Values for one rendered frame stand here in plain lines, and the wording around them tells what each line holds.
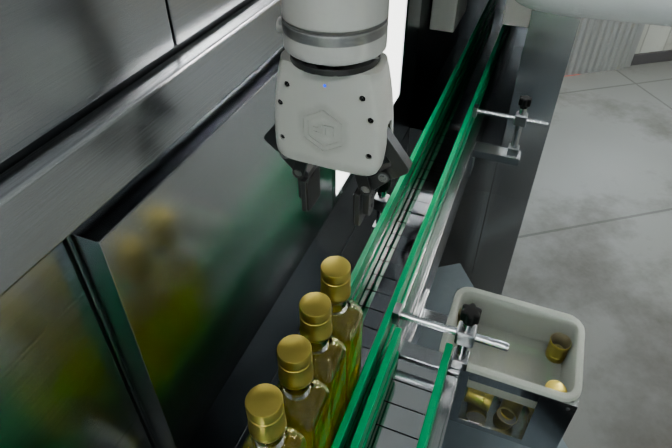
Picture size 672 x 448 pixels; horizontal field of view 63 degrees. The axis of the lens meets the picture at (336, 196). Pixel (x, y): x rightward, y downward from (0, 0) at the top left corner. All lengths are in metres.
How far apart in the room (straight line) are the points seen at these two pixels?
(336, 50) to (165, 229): 0.22
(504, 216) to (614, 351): 0.87
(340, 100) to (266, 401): 0.27
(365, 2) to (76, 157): 0.23
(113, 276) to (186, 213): 0.10
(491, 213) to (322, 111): 1.33
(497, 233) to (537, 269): 0.82
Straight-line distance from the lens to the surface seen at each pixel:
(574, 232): 2.85
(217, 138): 0.55
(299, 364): 0.54
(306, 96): 0.46
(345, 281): 0.61
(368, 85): 0.44
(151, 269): 0.51
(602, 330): 2.46
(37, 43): 0.42
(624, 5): 0.35
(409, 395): 0.85
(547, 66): 1.49
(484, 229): 1.80
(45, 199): 0.41
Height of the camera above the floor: 1.78
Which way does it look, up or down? 39 degrees down
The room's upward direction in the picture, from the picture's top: straight up
